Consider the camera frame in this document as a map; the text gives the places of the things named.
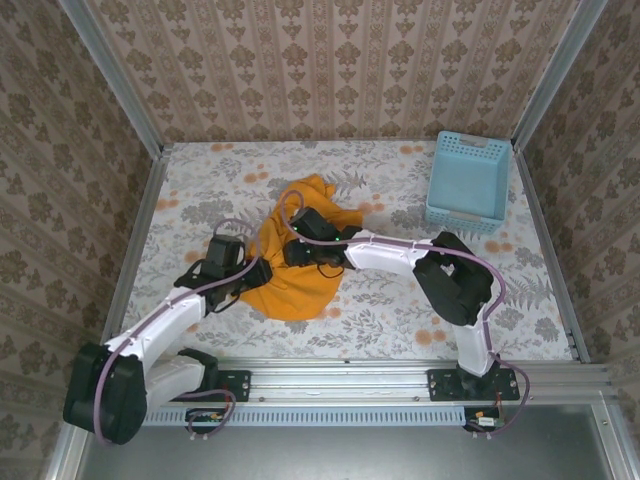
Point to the orange t-shirt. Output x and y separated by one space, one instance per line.
300 295

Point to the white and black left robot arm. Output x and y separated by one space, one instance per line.
160 320

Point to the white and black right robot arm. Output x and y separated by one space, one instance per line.
385 255

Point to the floral table cover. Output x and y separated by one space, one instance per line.
390 310

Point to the small circuit board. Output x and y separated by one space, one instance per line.
485 420
205 417

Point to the light blue plastic basket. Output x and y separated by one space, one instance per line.
470 180

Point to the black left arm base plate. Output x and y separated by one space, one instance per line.
240 385

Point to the aluminium mounting rail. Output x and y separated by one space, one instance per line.
340 380

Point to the aluminium frame post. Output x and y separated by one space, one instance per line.
115 85
555 75

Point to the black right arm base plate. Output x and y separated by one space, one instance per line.
442 385

